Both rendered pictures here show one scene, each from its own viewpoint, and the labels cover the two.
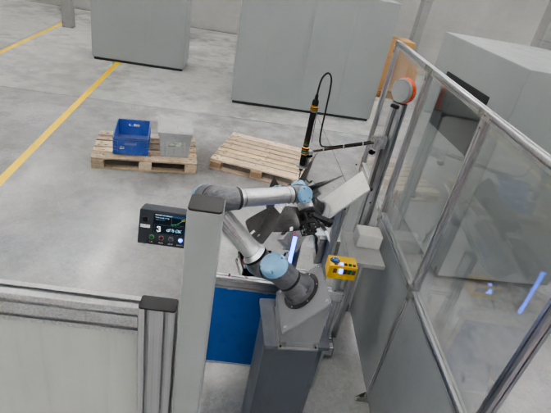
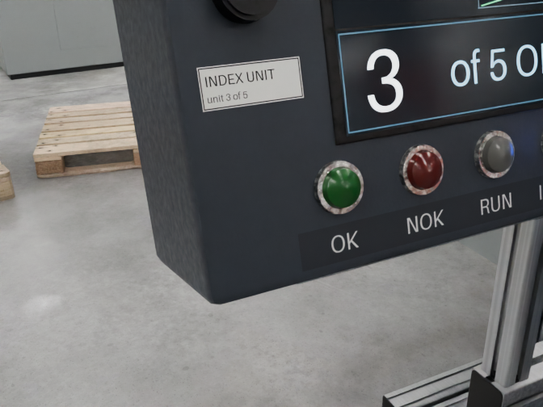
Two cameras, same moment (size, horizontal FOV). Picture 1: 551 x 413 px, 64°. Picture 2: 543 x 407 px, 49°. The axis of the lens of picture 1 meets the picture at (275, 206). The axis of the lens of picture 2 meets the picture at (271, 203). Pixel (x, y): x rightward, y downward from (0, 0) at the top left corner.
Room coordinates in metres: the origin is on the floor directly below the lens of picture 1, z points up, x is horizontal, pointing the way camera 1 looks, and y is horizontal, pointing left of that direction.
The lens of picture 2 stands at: (1.61, 0.73, 1.23)
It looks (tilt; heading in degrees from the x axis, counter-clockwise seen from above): 25 degrees down; 341
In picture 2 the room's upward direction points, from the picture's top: 1 degrees counter-clockwise
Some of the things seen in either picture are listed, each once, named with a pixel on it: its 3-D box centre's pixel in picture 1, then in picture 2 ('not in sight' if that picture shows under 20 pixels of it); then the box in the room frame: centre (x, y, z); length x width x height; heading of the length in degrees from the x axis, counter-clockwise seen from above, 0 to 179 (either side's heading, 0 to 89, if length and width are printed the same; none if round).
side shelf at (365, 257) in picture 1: (362, 249); not in sight; (2.52, -0.64, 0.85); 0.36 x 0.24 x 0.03; 5
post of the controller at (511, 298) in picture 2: not in sight; (520, 281); (1.95, 0.39, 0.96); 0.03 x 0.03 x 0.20; 5
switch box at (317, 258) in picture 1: (326, 249); not in sight; (2.61, -0.42, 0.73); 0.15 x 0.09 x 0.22; 95
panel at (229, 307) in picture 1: (257, 330); not in sight; (1.99, -0.04, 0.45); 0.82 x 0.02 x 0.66; 95
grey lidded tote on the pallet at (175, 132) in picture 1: (175, 136); not in sight; (5.03, 1.39, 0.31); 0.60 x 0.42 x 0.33; 16
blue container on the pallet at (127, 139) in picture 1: (132, 137); not in sight; (4.88, 1.87, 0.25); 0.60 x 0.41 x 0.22; 17
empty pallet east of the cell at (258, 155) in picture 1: (264, 159); (142, 130); (5.38, 0.26, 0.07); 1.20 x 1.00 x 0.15; 84
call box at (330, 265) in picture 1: (340, 268); not in sight; (2.02, -0.43, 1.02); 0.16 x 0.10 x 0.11; 95
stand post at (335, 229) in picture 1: (322, 274); not in sight; (2.52, -0.43, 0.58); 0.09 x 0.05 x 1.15; 5
